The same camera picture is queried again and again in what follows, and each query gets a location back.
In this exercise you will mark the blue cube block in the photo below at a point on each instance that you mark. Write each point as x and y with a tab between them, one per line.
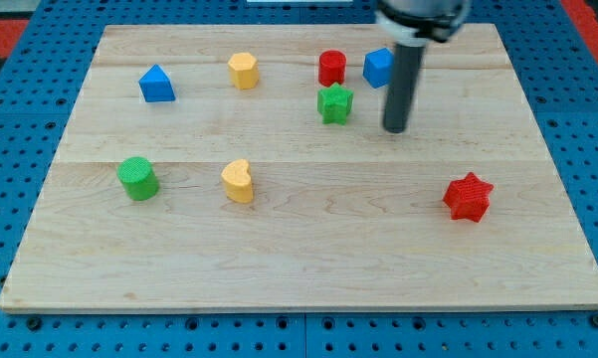
377	67

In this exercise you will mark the red cylinder block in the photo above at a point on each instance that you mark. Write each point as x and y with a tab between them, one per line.
331	68

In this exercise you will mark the wooden board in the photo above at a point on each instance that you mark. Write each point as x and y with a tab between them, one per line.
344	217

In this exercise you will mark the blue triangle block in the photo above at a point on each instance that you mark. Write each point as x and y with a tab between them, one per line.
155	85

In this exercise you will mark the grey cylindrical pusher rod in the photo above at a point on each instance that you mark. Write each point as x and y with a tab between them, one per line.
405	72

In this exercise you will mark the red star block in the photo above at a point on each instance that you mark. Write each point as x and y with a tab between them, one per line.
468	198

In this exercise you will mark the green cylinder block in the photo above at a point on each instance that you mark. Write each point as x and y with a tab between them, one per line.
137	178

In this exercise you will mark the yellow heart block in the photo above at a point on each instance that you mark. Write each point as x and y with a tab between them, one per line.
237	181

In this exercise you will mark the yellow hexagon block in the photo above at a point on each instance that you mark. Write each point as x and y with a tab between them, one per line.
243	71

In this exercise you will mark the green star block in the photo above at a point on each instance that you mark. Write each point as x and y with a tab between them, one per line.
334	104

